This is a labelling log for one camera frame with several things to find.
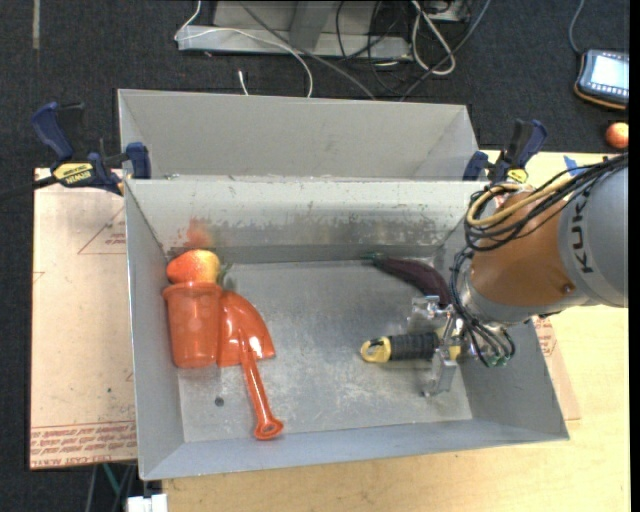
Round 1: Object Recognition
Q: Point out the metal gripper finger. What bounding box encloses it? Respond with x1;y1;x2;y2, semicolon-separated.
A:
422;348;459;399
407;294;454;333

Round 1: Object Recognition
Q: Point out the yellow and black handled tool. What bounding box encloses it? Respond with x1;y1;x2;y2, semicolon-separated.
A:
360;332;468;364

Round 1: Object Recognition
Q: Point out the purple toy eggplant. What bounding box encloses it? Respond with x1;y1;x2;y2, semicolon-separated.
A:
372;253;453;308

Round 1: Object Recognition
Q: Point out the grey metal bin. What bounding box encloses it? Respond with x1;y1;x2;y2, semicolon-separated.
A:
117;88;570;482

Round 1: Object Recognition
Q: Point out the orange plastic toy shovel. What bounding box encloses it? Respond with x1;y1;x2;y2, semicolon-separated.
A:
216;289;285;442

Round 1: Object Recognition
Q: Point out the orange plastic cup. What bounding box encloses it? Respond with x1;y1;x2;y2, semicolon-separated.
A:
161;280;224;370

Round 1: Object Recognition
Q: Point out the orange and yellow toy fruit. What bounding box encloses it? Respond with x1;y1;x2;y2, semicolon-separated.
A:
165;248;223;286

